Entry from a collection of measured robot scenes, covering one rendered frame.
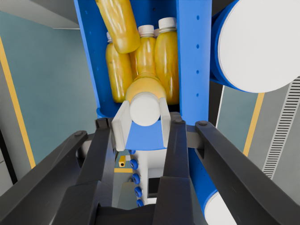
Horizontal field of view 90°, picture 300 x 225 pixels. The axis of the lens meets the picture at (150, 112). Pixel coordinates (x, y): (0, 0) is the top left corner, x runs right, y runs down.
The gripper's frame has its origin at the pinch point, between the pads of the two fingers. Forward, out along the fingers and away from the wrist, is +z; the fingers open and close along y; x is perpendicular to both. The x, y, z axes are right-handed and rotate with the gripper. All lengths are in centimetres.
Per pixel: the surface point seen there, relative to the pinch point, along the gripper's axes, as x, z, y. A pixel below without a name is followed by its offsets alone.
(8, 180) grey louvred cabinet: -110, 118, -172
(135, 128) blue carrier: -5.6, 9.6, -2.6
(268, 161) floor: -120, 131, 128
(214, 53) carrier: 5.9, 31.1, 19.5
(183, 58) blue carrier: 5.8, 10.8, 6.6
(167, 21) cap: 13.1, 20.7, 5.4
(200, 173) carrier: -47, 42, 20
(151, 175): -40, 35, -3
